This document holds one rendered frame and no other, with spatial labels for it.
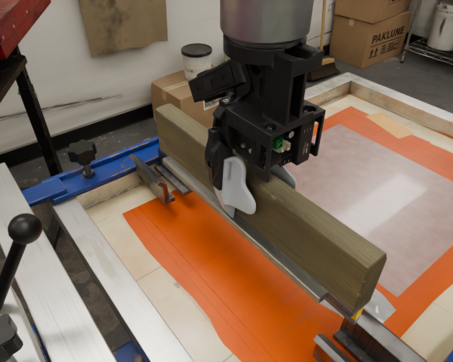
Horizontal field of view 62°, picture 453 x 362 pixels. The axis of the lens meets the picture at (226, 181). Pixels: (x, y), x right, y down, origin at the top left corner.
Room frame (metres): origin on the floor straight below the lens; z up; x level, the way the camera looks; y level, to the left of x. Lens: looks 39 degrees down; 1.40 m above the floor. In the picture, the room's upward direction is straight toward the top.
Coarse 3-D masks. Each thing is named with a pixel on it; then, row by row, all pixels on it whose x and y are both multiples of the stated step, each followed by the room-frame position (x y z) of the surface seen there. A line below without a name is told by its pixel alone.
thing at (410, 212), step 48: (432, 144) 0.66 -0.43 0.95; (384, 192) 0.51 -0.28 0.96; (432, 192) 0.51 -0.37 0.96; (384, 240) 0.40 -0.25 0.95; (432, 240) 0.40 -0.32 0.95; (240, 288) 0.31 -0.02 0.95; (288, 288) 0.31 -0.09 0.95; (384, 288) 0.31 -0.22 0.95; (432, 288) 0.31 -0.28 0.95; (240, 336) 0.24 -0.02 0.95; (288, 336) 0.24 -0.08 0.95
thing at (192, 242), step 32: (352, 128) 0.73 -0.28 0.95; (320, 160) 0.61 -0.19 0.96; (352, 160) 0.61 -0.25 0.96; (384, 160) 0.61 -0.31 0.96; (192, 192) 0.51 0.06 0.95; (320, 192) 0.51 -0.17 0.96; (352, 192) 0.51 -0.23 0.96; (160, 224) 0.43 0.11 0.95; (192, 224) 0.43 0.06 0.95; (224, 224) 0.43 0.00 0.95; (160, 256) 0.37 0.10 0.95; (192, 256) 0.37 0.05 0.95; (224, 256) 0.37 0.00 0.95; (192, 288) 0.31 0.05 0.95
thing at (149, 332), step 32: (320, 96) 0.83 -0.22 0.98; (384, 96) 0.82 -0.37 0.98; (448, 128) 0.70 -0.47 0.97; (96, 192) 0.48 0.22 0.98; (64, 224) 0.40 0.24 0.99; (96, 256) 0.34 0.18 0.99; (128, 288) 0.29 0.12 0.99; (128, 320) 0.24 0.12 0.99; (160, 320) 0.24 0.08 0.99; (160, 352) 0.20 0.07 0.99
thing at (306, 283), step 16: (176, 176) 0.42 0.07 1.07; (192, 176) 0.40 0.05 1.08; (208, 192) 0.37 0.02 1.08; (240, 224) 0.31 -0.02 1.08; (256, 240) 0.29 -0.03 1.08; (272, 256) 0.26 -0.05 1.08; (288, 272) 0.24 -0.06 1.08; (304, 272) 0.24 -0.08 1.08; (304, 288) 0.23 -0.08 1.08; (320, 288) 0.22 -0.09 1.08
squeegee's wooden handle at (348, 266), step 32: (160, 128) 0.47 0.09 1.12; (192, 128) 0.42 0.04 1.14; (192, 160) 0.40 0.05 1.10; (256, 192) 0.31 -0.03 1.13; (288, 192) 0.29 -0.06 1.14; (256, 224) 0.30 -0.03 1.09; (288, 224) 0.27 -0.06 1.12; (320, 224) 0.25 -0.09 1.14; (288, 256) 0.26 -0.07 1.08; (320, 256) 0.23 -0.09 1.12; (352, 256) 0.21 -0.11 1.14; (384, 256) 0.21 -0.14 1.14; (352, 288) 0.20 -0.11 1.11
